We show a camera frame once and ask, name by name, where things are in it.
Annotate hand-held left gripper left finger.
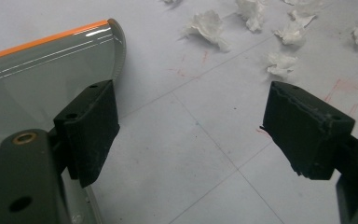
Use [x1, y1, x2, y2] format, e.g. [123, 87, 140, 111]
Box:
[53, 79, 121, 189]

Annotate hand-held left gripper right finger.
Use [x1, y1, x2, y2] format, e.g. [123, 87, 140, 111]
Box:
[259, 80, 356, 181]

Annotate grey dustpan with orange edge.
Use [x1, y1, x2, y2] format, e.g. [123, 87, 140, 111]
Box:
[0, 18, 128, 224]

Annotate white gridded table mat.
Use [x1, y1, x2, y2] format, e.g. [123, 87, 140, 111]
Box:
[0, 0, 358, 224]

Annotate scattered white paper scraps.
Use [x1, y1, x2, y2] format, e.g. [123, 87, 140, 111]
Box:
[162, 0, 358, 115]

